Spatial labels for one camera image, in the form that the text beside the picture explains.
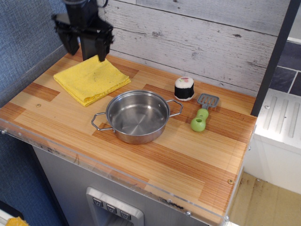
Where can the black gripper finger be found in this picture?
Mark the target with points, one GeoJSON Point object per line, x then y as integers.
{"type": "Point", "coordinates": [69, 41]}
{"type": "Point", "coordinates": [103, 48]}

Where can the yellow object bottom left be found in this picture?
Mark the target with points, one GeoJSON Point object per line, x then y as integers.
{"type": "Point", "coordinates": [16, 222]}

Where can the clear acrylic table guard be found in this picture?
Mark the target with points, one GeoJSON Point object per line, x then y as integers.
{"type": "Point", "coordinates": [193, 173]}

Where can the stainless steel pot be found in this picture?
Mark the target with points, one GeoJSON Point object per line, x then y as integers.
{"type": "Point", "coordinates": [139, 116]}

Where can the silver dispenser panel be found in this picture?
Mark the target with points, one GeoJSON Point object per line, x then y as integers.
{"type": "Point", "coordinates": [109, 211]}

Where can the white ribbed appliance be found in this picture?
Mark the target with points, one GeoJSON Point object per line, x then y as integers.
{"type": "Point", "coordinates": [274, 154]}

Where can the green handled toy spatula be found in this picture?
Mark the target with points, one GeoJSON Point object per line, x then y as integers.
{"type": "Point", "coordinates": [198, 124]}

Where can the dark grey right post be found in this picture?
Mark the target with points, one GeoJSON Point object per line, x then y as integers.
{"type": "Point", "coordinates": [276, 54]}

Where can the plush sushi roll toy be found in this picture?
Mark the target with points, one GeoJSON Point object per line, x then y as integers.
{"type": "Point", "coordinates": [184, 88]}

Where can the yellow cloth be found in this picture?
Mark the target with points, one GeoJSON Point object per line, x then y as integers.
{"type": "Point", "coordinates": [91, 80]}

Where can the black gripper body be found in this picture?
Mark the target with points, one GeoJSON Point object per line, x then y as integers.
{"type": "Point", "coordinates": [71, 21]}

